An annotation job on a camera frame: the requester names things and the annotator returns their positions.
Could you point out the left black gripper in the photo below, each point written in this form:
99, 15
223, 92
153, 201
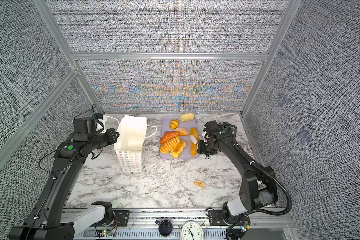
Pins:
111, 132

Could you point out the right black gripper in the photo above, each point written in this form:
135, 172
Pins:
201, 149

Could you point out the long golden baguette bread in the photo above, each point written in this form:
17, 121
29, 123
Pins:
194, 148

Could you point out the white printed paper bag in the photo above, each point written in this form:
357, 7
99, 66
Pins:
130, 145

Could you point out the yellow braided pastry bread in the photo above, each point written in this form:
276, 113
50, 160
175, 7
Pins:
178, 150

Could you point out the ridged yellow spiral bread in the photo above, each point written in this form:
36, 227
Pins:
170, 145

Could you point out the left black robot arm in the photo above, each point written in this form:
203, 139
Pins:
44, 221

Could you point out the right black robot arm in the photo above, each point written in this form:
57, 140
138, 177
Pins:
257, 190

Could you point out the sesame bun bread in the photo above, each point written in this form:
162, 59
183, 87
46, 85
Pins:
182, 131

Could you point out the pale crumbly square bread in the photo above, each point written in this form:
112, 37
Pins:
187, 117

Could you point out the small yellow croissant bread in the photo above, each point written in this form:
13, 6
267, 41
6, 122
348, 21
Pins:
174, 124

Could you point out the reddish brown loaf bread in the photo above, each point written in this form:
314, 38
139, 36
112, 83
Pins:
168, 136

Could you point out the small orange candy wrapper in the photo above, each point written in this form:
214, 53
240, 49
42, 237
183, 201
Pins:
199, 184

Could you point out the white analog clock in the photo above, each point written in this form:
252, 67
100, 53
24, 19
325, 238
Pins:
191, 230

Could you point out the black round knob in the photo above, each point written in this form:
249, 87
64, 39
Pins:
165, 227

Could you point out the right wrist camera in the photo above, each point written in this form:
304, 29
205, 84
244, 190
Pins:
211, 128

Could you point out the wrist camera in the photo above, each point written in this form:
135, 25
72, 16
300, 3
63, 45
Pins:
90, 126
211, 128

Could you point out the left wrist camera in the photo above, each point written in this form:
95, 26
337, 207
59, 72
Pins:
90, 126

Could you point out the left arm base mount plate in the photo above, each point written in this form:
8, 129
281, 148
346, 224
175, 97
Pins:
121, 218

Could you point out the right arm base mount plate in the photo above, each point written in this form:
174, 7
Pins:
216, 218

